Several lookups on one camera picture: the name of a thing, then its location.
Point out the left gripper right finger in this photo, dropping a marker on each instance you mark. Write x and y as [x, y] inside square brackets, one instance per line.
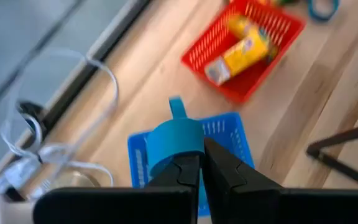
[259, 205]

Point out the blue plastic basket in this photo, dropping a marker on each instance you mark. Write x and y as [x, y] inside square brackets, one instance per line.
[225, 130]

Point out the small yellow crayon box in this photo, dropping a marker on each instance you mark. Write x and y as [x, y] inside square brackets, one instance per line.
[244, 51]
[239, 25]

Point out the large yellow crayon box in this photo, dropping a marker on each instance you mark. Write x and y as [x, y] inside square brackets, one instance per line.
[278, 2]

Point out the black perforated metal riser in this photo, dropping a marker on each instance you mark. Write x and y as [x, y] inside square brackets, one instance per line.
[340, 166]

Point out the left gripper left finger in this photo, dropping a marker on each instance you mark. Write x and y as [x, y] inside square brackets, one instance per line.
[120, 208]

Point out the black aluminium table frame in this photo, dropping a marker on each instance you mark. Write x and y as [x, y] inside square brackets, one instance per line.
[61, 105]

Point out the red plastic basket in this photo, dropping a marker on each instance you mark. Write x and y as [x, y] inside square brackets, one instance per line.
[250, 87]

